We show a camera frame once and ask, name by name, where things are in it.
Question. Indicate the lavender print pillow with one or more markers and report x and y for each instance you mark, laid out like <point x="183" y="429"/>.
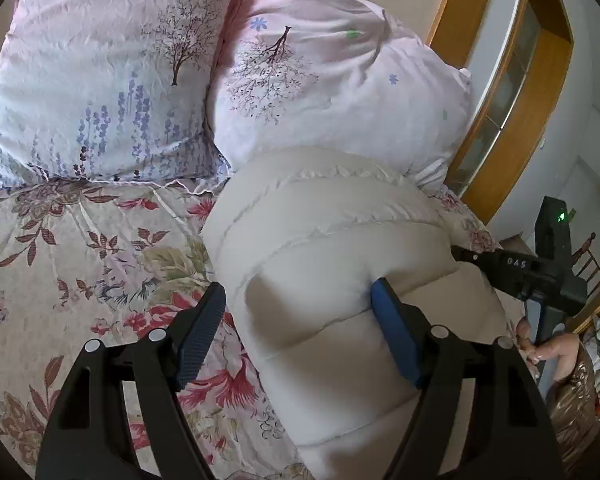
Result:
<point x="107" y="90"/>

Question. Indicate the floral bed cover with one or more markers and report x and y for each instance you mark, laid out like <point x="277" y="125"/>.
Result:
<point x="81" y="261"/>

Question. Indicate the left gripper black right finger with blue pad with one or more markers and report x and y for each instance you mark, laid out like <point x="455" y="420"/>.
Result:
<point x="479" y="413"/>

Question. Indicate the right hand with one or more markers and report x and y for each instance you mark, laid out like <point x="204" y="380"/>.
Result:
<point x="563" y="347"/>

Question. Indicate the wooden framed wall cabinet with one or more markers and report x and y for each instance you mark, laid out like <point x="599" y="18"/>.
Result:
<point x="518" y="53"/>

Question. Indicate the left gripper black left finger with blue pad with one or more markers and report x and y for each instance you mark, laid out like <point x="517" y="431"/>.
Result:
<point x="88" y="435"/>

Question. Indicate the pink tree print pillow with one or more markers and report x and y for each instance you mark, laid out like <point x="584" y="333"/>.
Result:
<point x="340" y="74"/>

